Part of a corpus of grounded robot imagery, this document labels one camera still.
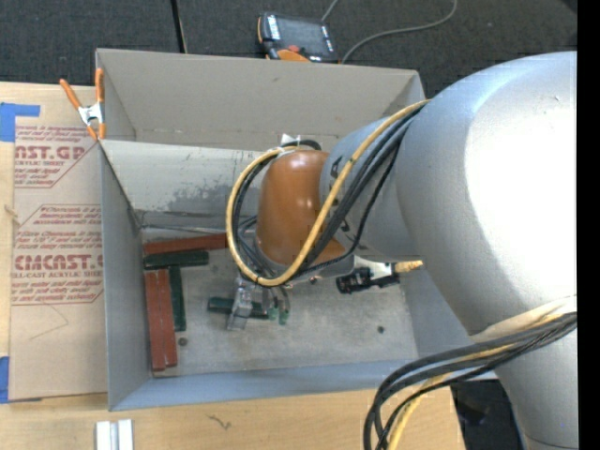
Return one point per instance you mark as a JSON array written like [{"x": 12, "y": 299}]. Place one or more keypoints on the black cylinder on white bracket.
[{"x": 356, "y": 280}]

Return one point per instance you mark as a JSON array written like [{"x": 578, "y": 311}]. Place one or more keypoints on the dark green block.
[
  {"x": 218, "y": 304},
  {"x": 177, "y": 298},
  {"x": 175, "y": 260}
]

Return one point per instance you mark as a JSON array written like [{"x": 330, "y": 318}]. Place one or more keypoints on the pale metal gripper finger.
[
  {"x": 244, "y": 291},
  {"x": 237, "y": 319}
]

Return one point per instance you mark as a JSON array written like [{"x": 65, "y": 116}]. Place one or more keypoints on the brown cardboard board red print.
[{"x": 56, "y": 326}]

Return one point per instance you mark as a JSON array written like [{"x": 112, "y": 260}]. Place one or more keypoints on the red-brown flat block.
[
  {"x": 187, "y": 244},
  {"x": 169, "y": 326},
  {"x": 154, "y": 321}
]

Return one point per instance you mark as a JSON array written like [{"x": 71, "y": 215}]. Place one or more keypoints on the grey metal bin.
[{"x": 290, "y": 345}]

